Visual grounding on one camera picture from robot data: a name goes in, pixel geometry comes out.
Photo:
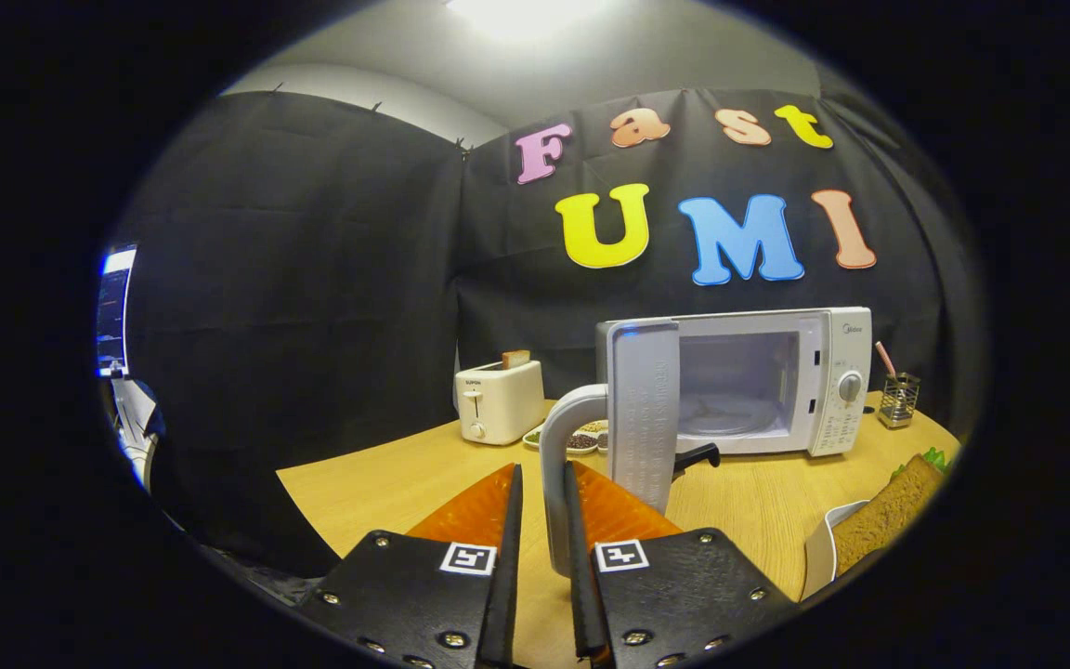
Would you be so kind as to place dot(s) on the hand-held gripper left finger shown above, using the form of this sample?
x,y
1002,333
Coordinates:
x,y
502,595

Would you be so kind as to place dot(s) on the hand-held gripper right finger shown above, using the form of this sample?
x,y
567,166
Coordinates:
x,y
581,595

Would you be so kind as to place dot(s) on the white microwave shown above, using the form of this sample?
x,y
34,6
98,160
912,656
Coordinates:
x,y
832,409

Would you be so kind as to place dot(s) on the brown bread lettuce sandwich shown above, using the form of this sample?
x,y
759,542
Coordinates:
x,y
888,516

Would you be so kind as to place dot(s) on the small dish of seeds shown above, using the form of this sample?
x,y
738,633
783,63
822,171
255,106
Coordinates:
x,y
581,440

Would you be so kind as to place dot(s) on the cream toaster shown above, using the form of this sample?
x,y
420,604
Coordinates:
x,y
498,404

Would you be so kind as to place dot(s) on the toast slice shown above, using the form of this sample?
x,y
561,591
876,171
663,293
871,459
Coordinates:
x,y
515,359

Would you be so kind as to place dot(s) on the white rectangular tray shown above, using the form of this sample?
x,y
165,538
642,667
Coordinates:
x,y
818,548

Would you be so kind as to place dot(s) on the black backdrop cloth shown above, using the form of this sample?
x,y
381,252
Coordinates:
x,y
312,279

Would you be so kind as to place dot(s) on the computer monitor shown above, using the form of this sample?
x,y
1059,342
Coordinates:
x,y
113,316

